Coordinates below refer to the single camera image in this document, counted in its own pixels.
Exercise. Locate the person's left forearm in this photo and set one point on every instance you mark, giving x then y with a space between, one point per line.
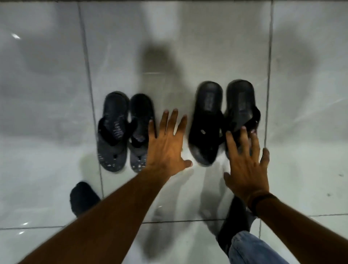
108 223

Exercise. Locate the person's right forearm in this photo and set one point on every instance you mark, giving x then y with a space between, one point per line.
301 234

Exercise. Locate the person's blue jeans leg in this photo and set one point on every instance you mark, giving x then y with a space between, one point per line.
252 250

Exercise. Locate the person's right hand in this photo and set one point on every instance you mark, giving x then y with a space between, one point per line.
246 174

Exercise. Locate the black flip-flop sandal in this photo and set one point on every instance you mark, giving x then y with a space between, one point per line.
240 106
206 122

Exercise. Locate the person's right little finger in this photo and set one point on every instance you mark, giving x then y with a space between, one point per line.
265 157

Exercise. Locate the person's right middle finger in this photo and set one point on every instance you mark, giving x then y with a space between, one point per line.
244 140

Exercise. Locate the person's right black sock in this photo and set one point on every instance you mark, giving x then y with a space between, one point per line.
235 220

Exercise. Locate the person's left little finger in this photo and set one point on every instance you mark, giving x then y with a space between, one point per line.
152 129

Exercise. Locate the person's left hand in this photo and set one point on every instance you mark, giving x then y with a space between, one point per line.
163 152

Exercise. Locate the grey patterned flip-flop sandal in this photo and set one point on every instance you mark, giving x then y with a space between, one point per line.
141 114
112 130

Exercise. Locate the person's left thumb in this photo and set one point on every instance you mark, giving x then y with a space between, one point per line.
186 164

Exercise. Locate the person's left black sock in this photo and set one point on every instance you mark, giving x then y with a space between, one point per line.
83 198

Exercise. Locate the person's black sock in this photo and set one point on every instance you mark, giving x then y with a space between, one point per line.
83 198
235 220

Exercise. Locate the person's right thumb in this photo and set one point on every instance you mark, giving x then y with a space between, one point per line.
227 179

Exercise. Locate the dark wristband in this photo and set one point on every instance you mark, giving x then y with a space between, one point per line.
258 200

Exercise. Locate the person's left middle finger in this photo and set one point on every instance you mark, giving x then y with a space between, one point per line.
172 121

